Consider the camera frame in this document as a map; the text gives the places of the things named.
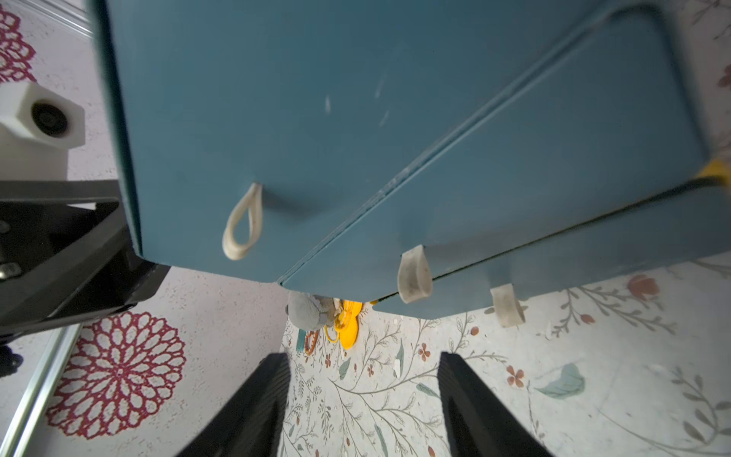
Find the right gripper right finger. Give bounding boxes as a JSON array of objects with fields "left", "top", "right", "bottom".
[{"left": 438, "top": 352, "right": 550, "bottom": 457}]

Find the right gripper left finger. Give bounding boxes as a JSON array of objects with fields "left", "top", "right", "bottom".
[{"left": 179, "top": 353, "right": 290, "bottom": 456}]

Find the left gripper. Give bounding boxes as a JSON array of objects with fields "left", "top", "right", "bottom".
[{"left": 1, "top": 180, "right": 169, "bottom": 343}]

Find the teal drawer cabinet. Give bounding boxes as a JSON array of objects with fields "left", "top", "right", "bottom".
[{"left": 88, "top": 1, "right": 730, "bottom": 319}]

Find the yellow flower toy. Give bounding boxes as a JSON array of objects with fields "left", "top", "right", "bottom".
[{"left": 324, "top": 299, "right": 364, "bottom": 350}]

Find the grey plush keychain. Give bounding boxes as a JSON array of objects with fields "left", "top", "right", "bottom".
[{"left": 287, "top": 291, "right": 338, "bottom": 331}]

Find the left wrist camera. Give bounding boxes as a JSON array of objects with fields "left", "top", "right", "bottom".
[{"left": 0, "top": 81, "right": 86, "bottom": 181}]

